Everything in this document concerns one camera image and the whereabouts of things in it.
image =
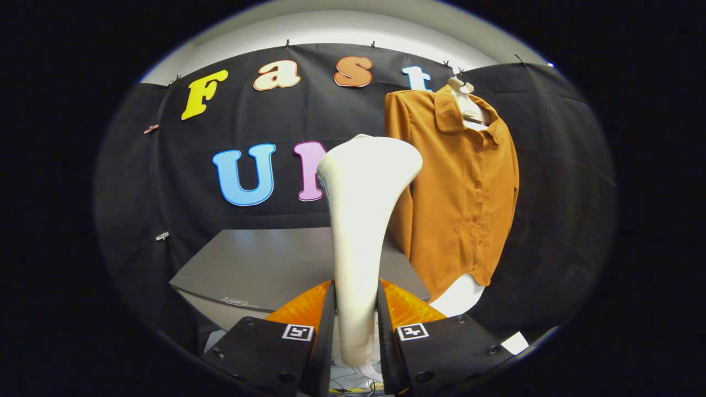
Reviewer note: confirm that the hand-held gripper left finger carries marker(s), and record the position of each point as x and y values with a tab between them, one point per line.
325	342

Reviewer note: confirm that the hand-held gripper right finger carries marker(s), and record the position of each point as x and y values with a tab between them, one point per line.
385	342

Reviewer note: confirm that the white garment steamer head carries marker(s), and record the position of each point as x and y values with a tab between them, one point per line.
364	220

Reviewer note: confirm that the orange button-up shirt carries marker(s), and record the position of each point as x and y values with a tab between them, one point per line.
463	209

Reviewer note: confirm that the white mannequin torso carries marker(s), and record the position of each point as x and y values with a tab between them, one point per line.
458	298

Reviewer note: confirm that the white clip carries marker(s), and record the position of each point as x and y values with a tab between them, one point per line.
161	236

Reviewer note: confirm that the black backdrop cloth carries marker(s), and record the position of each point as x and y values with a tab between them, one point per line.
551	193

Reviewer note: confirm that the row of black clips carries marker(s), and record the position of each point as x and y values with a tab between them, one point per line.
287	43

